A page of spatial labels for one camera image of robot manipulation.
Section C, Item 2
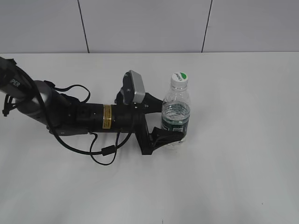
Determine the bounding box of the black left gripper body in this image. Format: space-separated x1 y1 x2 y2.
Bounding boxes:
114 92 154 155

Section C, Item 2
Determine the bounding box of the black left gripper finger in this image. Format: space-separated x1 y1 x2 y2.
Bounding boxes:
145 93 163 114
151 127 184 149

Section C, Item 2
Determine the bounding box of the clear water bottle green label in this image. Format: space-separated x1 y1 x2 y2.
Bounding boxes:
161 84 191 136

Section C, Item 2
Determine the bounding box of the white bottle cap green logo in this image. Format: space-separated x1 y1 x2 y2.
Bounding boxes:
171 72 189 88

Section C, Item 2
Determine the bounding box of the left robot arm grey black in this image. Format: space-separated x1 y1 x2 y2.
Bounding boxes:
0 58 184 155

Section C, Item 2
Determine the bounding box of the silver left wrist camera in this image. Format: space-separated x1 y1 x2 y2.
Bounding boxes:
122 70 145 105

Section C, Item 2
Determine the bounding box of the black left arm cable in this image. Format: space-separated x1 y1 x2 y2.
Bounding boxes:
14 59 131 165

